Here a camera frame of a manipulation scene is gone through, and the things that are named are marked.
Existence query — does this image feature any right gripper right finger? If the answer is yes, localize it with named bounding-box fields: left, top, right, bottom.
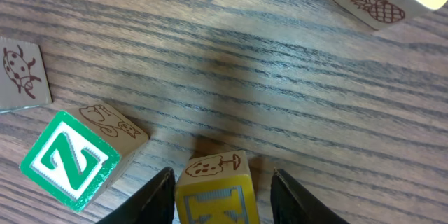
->
left=270, top=169, right=349, bottom=224

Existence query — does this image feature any white patterned block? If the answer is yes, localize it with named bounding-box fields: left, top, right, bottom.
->
left=1, top=37, right=53, bottom=113

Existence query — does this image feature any green Z block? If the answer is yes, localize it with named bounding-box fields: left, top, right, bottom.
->
left=20, top=103, right=149, bottom=212

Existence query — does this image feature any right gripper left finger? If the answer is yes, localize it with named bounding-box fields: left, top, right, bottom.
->
left=97, top=167, right=176, bottom=224

